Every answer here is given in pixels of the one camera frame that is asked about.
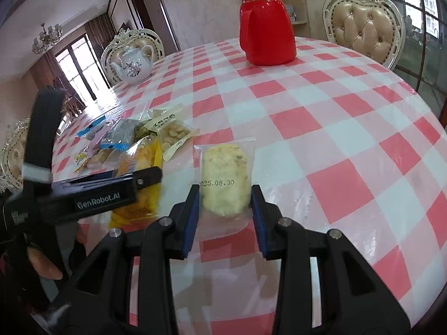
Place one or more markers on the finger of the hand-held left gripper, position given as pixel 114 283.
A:
pixel 148 178

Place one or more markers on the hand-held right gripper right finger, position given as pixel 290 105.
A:
pixel 260 216

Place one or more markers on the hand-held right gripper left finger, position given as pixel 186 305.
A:
pixel 191 216

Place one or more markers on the yellow bread packet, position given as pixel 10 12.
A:
pixel 143 157

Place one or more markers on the clear cookie packet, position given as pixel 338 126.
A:
pixel 223 181

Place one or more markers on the clear packet with blue seal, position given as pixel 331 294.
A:
pixel 91 127

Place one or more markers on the person's left hand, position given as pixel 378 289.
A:
pixel 43 263

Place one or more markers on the clear packet of white nuts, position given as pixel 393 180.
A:
pixel 173 132

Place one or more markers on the dark snack packet blue top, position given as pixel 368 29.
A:
pixel 124 131

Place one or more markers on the beige tufted white chair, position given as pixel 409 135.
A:
pixel 138 41
pixel 14 153
pixel 363 24

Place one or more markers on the white floral teapot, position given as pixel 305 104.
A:
pixel 132 66

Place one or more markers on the red white checked tablecloth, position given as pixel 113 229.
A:
pixel 314 111

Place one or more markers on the balcony glass door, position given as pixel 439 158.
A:
pixel 76 73

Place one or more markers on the brown curtain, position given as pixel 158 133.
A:
pixel 101 49

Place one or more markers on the chandelier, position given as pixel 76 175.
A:
pixel 47 38

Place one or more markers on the red thermos jug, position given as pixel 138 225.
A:
pixel 267 28

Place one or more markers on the blue white box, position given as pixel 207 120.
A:
pixel 290 13

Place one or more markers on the glass door with dark frame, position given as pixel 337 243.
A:
pixel 426 24

